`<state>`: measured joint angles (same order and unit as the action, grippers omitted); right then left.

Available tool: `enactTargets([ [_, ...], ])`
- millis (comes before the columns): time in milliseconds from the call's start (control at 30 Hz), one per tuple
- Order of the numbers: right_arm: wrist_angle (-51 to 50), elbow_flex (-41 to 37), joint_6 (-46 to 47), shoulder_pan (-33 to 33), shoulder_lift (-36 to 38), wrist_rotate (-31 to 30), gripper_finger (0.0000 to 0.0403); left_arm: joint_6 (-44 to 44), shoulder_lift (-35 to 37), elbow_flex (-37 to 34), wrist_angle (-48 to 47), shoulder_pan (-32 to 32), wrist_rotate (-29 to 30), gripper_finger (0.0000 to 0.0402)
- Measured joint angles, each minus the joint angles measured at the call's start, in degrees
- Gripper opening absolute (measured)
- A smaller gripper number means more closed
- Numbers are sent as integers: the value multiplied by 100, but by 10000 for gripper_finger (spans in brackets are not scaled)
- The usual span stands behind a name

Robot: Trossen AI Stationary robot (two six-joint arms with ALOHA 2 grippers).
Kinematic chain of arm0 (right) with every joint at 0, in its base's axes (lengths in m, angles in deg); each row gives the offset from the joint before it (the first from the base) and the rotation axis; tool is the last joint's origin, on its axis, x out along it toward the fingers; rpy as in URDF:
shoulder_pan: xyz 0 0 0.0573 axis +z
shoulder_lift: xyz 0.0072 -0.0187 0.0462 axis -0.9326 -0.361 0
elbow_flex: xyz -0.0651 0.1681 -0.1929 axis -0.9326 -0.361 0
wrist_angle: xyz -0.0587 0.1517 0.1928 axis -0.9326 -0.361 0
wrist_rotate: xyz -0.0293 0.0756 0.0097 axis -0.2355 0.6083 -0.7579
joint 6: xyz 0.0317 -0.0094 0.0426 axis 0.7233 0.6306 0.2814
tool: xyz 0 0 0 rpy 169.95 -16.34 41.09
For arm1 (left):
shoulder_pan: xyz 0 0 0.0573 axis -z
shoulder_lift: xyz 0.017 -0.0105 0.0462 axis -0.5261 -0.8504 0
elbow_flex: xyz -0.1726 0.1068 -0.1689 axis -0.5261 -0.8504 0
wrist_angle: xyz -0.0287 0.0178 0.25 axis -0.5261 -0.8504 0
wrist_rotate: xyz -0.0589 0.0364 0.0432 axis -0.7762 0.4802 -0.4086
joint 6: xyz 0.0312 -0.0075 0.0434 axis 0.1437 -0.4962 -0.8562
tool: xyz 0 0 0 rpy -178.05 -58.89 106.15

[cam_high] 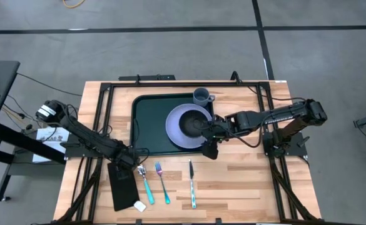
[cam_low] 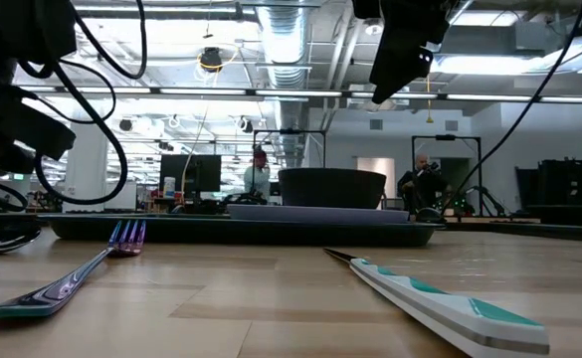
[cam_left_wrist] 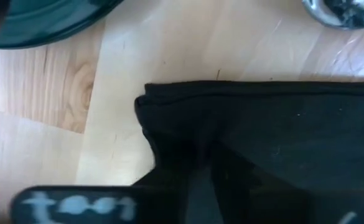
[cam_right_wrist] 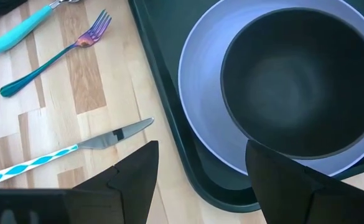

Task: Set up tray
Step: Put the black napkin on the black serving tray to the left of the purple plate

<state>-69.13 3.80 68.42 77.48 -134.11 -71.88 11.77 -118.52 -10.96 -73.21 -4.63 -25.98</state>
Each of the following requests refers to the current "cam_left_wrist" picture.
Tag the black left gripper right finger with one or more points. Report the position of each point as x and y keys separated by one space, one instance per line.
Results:
x=262 y=202

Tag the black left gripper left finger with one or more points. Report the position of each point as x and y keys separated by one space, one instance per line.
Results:
x=156 y=202

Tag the black napkin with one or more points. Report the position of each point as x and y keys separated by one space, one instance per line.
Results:
x=293 y=124

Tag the dark green serving tray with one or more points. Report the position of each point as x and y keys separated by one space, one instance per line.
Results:
x=44 y=18

